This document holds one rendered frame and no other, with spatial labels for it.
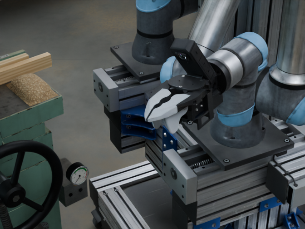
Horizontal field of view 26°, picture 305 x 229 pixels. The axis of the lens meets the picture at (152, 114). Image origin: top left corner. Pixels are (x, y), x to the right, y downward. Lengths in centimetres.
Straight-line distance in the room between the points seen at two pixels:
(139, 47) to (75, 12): 229
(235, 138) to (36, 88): 55
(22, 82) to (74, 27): 238
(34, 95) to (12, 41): 231
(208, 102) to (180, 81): 6
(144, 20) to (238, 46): 79
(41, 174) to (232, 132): 56
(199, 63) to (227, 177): 66
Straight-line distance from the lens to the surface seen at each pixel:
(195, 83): 120
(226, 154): 174
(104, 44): 398
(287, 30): 156
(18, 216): 197
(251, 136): 176
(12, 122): 178
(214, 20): 145
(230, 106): 138
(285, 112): 163
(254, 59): 134
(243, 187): 187
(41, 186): 195
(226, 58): 128
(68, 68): 375
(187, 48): 116
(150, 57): 211
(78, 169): 190
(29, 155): 186
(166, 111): 114
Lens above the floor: 187
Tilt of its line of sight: 34 degrees down
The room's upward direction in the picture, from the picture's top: straight up
